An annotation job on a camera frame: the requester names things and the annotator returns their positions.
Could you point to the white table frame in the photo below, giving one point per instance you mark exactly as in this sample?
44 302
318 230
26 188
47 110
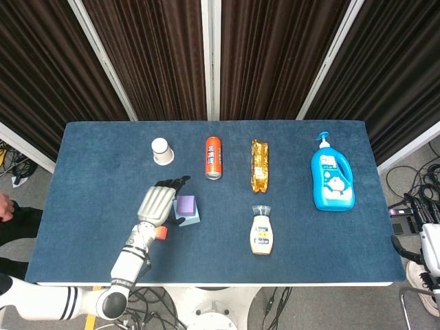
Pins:
240 284

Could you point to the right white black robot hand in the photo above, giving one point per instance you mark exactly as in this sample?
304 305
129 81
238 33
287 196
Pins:
429 244

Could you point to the white partition post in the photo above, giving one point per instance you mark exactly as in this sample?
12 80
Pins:
103 62
330 62
210 62

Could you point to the light blue cube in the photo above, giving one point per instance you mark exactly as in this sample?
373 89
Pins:
192 220

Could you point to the purple cube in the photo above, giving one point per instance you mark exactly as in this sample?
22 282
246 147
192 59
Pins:
187 205

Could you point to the bystander black trouser leg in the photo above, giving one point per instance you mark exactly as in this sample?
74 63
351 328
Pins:
12 268

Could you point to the white paper cup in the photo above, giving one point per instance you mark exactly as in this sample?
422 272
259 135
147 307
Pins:
161 151

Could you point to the gold foil snack packet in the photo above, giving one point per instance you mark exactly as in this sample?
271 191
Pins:
260 165

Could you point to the bystander bare hand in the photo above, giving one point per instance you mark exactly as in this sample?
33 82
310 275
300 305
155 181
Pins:
5 208

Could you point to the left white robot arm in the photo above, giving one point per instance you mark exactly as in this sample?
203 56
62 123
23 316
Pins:
127 264

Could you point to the bystander black sleeved forearm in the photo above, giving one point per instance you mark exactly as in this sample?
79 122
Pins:
24 223

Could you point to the grey metal chair frame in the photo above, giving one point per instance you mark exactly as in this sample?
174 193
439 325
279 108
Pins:
409 309

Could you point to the white mayonnaise squeeze bottle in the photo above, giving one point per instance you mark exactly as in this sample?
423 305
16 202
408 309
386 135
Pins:
262 237

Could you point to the black power strip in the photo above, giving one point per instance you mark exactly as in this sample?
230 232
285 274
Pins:
404 220

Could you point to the white partition base rail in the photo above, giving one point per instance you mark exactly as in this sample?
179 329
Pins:
27 148
409 148

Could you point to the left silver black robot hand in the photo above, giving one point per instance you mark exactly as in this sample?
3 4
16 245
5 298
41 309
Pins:
156 204

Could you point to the orange cube with yellow face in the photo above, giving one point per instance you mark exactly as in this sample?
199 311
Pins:
161 233

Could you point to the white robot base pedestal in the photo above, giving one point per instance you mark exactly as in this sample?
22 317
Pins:
213 309

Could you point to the blue pump soap bottle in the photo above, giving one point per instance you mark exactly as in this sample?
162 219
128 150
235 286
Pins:
331 182

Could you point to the white sneaker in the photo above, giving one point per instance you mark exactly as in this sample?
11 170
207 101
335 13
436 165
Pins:
417 295

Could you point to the orange soda can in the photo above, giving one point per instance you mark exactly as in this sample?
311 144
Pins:
214 158

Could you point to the dark brown curtain panel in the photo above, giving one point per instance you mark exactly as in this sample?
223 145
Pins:
34 68
154 58
395 68
275 58

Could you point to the blue table cloth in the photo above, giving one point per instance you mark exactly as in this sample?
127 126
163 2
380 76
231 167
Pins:
103 172

